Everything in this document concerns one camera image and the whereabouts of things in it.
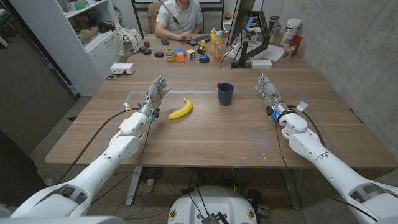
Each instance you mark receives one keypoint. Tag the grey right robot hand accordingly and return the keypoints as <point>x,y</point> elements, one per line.
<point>271,95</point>

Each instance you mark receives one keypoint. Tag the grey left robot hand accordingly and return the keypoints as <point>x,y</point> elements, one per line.
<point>154,95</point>

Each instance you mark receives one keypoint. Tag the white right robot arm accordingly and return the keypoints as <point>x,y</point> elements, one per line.
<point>323,161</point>

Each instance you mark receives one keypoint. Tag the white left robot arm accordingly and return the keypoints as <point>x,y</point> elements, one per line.
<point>102,165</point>

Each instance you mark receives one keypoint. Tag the yellow toy banana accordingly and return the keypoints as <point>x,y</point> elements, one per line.
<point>182,112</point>

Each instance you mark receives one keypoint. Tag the rainbow stacking cups toy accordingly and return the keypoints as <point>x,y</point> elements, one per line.
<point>170,55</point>

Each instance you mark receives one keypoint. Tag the orange toy cube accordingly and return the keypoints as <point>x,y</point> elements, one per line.
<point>180,57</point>

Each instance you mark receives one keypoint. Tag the dark red round toy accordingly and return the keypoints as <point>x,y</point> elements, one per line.
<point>146,43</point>

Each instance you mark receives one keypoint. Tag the blue flat toy piece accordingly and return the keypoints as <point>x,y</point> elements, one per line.
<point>180,50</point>

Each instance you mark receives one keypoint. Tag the red plastic cup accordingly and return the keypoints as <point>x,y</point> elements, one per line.
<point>297,42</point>

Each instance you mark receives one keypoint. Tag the small white box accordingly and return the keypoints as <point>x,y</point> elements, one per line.
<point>261,64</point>

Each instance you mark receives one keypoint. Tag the white power box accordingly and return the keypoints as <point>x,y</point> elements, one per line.
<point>121,68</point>

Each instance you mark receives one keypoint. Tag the white paper sheets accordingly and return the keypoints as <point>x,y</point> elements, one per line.
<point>273,53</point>

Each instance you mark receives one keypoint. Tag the dark blue mug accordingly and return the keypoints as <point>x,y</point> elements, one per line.
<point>225,95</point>

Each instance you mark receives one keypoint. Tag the clear drinking glass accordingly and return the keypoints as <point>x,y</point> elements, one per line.
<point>287,51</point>

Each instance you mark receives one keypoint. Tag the Rubik's cube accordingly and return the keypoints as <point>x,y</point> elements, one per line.
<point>191,54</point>

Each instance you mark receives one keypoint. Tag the black computer mouse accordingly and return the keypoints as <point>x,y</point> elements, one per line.
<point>165,41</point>

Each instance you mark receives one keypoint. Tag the white crumpled cloth bag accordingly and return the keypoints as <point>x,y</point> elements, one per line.
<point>129,39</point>

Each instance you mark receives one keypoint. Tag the blue push button buzzer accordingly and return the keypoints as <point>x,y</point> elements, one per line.
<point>204,58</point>

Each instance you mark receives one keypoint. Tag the white labelled canister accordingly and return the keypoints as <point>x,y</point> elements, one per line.
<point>291,31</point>

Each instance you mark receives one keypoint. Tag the dark glass jar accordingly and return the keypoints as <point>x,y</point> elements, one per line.
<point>273,28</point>

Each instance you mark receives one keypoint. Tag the orange drink bottle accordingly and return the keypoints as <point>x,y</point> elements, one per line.
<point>217,48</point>

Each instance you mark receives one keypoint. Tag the black keyboard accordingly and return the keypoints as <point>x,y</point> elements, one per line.
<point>199,40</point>

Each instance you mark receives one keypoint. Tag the red soda can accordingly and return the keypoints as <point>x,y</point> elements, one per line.
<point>225,37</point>

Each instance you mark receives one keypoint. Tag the brown chair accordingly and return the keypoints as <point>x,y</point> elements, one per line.
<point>152,15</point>

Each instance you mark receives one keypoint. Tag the yellow squeeze bottle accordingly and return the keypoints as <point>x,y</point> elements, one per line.
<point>213,39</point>

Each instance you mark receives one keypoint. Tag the black computer monitor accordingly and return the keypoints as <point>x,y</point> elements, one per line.
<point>239,18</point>

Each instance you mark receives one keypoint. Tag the person in white polo shirt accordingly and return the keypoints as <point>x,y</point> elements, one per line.
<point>183,17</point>

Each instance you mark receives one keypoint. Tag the cardboard box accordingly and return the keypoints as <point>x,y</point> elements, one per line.
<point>88,35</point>

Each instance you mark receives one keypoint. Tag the grey metal table leg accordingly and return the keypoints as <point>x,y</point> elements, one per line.
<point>133,186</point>
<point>291,189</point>

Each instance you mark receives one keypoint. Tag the white shelf cabinet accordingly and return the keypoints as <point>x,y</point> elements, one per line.
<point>62,46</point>

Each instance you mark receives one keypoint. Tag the white robot torso base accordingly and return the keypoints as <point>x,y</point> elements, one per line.
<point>214,202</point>

